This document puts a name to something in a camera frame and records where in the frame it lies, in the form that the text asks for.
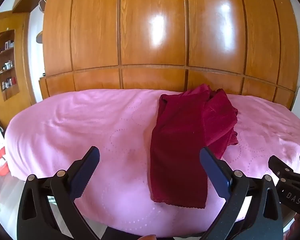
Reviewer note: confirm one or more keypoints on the person's left hand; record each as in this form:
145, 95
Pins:
148, 237

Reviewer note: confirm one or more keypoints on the dark red garment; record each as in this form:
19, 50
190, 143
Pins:
175, 155

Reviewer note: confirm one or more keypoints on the wooden cabinet with shelf niche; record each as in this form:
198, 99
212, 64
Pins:
22, 80

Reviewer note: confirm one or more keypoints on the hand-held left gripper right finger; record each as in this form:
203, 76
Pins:
213, 172

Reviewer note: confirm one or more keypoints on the wooden wardrobe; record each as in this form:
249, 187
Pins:
152, 42

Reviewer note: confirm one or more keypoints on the group of small bottles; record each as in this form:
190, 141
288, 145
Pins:
8, 66

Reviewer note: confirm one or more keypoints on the pink blanket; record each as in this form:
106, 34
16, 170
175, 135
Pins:
77, 120

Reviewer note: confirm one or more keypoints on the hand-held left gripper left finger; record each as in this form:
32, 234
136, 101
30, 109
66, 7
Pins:
86, 172

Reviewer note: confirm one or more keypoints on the person's right hand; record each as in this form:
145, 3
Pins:
297, 230

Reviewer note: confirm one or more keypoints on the white clothes hanger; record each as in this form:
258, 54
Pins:
43, 1

